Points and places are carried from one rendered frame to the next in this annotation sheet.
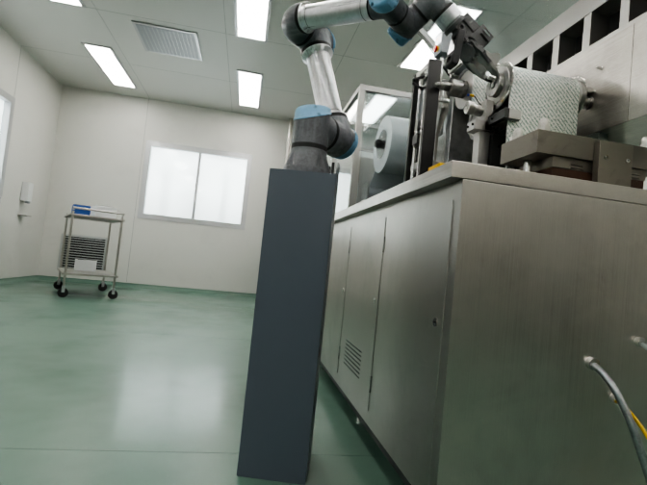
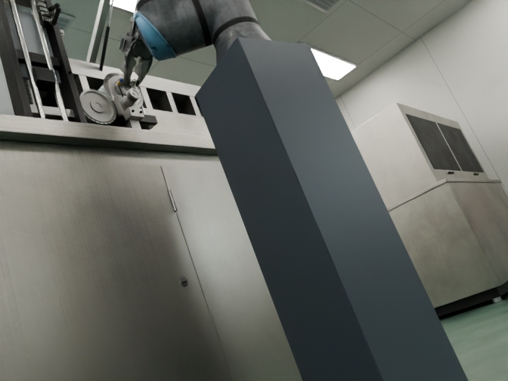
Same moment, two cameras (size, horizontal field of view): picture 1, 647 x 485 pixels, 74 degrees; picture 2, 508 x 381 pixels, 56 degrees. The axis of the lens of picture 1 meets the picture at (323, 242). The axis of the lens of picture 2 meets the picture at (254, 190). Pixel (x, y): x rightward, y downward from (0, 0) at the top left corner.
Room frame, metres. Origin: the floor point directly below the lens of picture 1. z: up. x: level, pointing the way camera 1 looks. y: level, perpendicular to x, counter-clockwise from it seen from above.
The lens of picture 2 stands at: (2.09, 0.72, 0.35)
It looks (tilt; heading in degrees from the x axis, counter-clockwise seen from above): 16 degrees up; 227
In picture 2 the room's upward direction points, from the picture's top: 21 degrees counter-clockwise
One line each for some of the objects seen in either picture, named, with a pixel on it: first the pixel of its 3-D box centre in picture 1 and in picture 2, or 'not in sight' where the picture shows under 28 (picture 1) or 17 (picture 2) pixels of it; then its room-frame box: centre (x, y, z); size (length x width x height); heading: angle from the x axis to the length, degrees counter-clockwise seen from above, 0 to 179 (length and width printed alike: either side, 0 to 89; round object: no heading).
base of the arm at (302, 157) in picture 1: (307, 162); (243, 51); (1.37, 0.08, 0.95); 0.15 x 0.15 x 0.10
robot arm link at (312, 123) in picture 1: (312, 127); (224, 12); (1.37, 0.07, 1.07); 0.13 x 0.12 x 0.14; 143
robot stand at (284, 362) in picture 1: (291, 319); (329, 255); (1.37, 0.08, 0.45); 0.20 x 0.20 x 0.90; 87
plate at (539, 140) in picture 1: (582, 158); not in sight; (1.20, -0.70, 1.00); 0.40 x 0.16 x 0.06; 100
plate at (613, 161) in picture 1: (613, 164); not in sight; (1.11, -0.73, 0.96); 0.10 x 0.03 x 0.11; 100
